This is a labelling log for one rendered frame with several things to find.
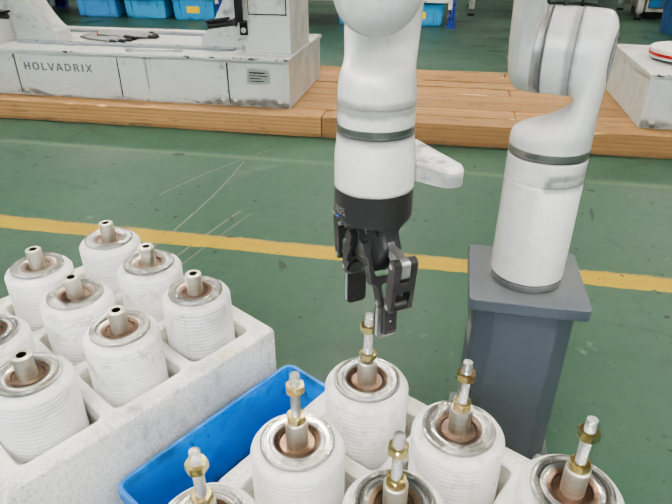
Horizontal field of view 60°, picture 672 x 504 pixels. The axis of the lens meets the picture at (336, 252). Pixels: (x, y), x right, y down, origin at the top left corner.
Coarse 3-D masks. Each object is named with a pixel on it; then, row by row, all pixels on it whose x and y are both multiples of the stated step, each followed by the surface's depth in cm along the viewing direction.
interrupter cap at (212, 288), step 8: (184, 280) 85; (208, 280) 85; (216, 280) 85; (176, 288) 83; (184, 288) 84; (208, 288) 84; (216, 288) 83; (168, 296) 82; (176, 296) 82; (184, 296) 82; (192, 296) 82; (200, 296) 82; (208, 296) 82; (216, 296) 82; (176, 304) 80; (184, 304) 80; (192, 304) 80; (200, 304) 80
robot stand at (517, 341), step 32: (480, 256) 82; (480, 288) 75; (576, 288) 75; (480, 320) 77; (512, 320) 74; (544, 320) 73; (576, 320) 71; (480, 352) 79; (512, 352) 77; (544, 352) 76; (480, 384) 80; (512, 384) 79; (544, 384) 78; (512, 416) 82; (544, 416) 82; (512, 448) 85; (544, 448) 88
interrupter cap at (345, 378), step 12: (348, 360) 70; (384, 360) 70; (336, 372) 68; (348, 372) 68; (384, 372) 68; (396, 372) 68; (336, 384) 66; (348, 384) 66; (384, 384) 66; (396, 384) 66; (348, 396) 64; (360, 396) 64; (372, 396) 64; (384, 396) 64
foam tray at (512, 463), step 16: (320, 400) 74; (416, 400) 74; (240, 464) 66; (352, 464) 66; (384, 464) 66; (512, 464) 66; (224, 480) 64; (240, 480) 64; (352, 480) 65; (512, 480) 64; (496, 496) 68; (512, 496) 62
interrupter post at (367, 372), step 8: (360, 360) 66; (376, 360) 66; (360, 368) 65; (368, 368) 65; (376, 368) 66; (360, 376) 66; (368, 376) 66; (376, 376) 67; (360, 384) 67; (368, 384) 66
